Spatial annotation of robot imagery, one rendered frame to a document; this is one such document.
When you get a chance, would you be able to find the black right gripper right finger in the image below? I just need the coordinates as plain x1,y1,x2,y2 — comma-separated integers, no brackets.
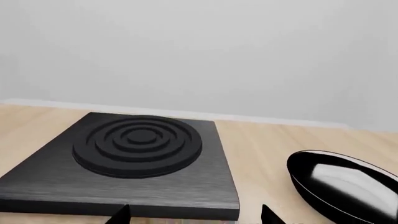
261,203,283,224

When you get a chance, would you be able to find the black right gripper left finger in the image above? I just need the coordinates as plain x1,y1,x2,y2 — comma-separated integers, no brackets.
106,203,131,224

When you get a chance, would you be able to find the black glossy frying pan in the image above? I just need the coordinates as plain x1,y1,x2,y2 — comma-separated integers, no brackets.
286,149,398,224

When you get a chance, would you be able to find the black electric stove plate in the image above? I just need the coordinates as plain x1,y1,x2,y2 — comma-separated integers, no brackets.
0,112,241,222

